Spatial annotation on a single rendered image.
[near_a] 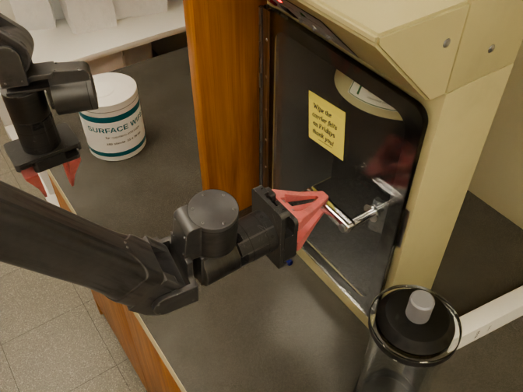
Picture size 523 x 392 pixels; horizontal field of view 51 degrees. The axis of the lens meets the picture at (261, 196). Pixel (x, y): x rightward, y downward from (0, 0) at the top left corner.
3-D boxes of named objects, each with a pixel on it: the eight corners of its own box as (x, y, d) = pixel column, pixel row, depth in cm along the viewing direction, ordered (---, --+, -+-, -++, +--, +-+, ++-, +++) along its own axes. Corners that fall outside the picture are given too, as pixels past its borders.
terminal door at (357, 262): (265, 205, 103) (268, 2, 75) (376, 320, 85) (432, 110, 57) (262, 207, 103) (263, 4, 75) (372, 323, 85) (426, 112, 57)
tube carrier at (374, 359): (401, 358, 84) (432, 274, 69) (437, 425, 77) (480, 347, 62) (337, 379, 82) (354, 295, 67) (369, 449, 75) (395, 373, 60)
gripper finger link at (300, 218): (344, 197, 70) (286, 227, 66) (338, 233, 75) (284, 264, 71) (311, 168, 74) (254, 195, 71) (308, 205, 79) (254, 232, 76)
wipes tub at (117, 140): (131, 120, 131) (121, 64, 120) (156, 148, 123) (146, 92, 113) (80, 138, 126) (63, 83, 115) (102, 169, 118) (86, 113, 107)
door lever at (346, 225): (332, 184, 79) (334, 171, 77) (377, 224, 73) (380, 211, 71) (303, 199, 76) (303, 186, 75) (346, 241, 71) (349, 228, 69)
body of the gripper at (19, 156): (83, 151, 86) (71, 113, 81) (19, 176, 82) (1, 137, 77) (68, 131, 90) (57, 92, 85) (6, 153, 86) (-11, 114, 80)
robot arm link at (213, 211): (129, 262, 68) (154, 319, 63) (118, 204, 59) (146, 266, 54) (216, 229, 72) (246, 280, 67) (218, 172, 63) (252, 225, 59)
